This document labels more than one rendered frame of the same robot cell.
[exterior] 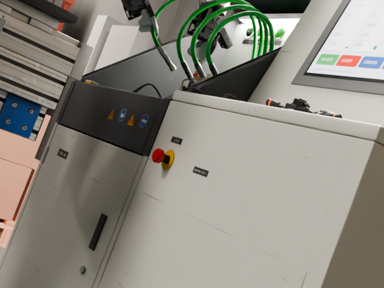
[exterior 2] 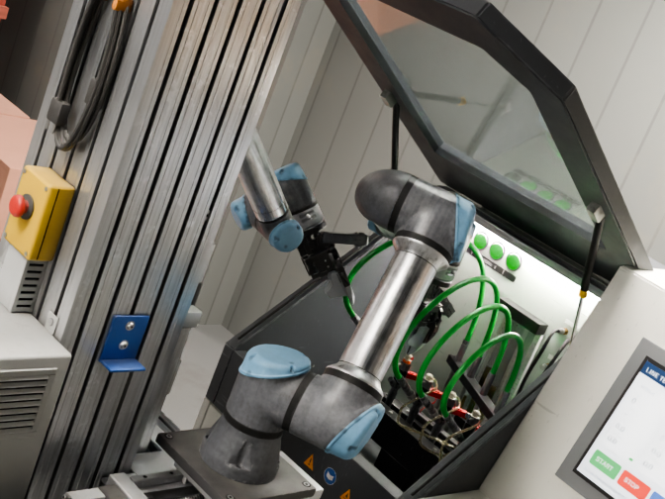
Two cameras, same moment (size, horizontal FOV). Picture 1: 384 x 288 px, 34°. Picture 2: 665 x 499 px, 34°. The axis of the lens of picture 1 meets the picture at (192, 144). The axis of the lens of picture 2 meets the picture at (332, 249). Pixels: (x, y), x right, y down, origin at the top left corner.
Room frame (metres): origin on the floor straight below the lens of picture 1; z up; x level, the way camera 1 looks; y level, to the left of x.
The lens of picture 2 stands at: (-0.25, 0.93, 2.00)
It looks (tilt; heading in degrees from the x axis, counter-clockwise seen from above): 16 degrees down; 346
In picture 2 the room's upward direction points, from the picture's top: 22 degrees clockwise
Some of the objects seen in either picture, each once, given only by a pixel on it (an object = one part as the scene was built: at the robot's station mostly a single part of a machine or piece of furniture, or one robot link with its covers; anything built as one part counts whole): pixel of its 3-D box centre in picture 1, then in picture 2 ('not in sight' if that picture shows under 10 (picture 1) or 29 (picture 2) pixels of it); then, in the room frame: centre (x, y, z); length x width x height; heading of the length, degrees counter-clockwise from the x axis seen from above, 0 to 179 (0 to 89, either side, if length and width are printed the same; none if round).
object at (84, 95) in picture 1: (110, 114); (303, 447); (1.96, 0.27, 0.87); 0.62 x 0.04 x 0.16; 33
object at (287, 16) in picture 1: (286, 18); (523, 247); (2.23, -0.15, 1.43); 0.54 x 0.03 x 0.02; 33
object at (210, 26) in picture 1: (207, 23); (426, 298); (2.07, 0.09, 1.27); 0.09 x 0.08 x 0.12; 123
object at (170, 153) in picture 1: (162, 157); not in sight; (1.56, 0.06, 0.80); 0.05 x 0.04 x 0.05; 33
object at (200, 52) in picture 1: (199, 54); (414, 341); (2.06, 0.08, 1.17); 0.06 x 0.03 x 0.09; 123
